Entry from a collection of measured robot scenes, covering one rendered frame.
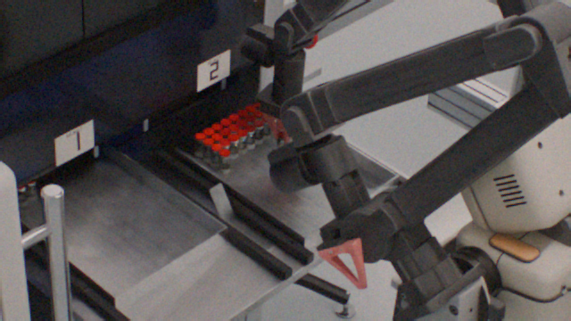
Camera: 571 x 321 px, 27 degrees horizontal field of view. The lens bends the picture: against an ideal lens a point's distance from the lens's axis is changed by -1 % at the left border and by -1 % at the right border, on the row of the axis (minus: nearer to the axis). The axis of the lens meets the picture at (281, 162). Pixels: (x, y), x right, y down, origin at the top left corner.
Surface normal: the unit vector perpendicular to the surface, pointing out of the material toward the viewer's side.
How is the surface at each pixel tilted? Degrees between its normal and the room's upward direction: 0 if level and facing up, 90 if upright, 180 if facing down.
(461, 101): 90
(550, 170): 47
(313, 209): 0
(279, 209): 0
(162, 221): 0
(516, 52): 81
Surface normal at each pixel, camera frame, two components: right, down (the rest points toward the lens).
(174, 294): 0.06, -0.78
